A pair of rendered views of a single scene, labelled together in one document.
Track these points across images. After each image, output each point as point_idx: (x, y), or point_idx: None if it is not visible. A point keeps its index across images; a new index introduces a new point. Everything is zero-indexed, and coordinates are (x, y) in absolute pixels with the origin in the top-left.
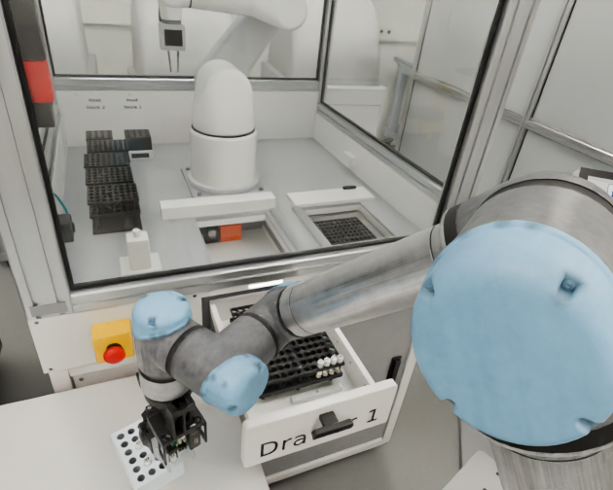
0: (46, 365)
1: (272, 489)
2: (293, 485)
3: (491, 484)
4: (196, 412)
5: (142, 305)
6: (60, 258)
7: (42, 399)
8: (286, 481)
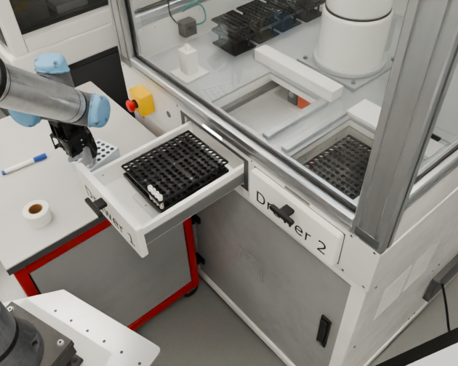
0: (128, 94)
1: (238, 320)
2: (248, 335)
3: (127, 358)
4: (73, 138)
5: (45, 54)
6: (126, 33)
7: (121, 110)
8: (249, 328)
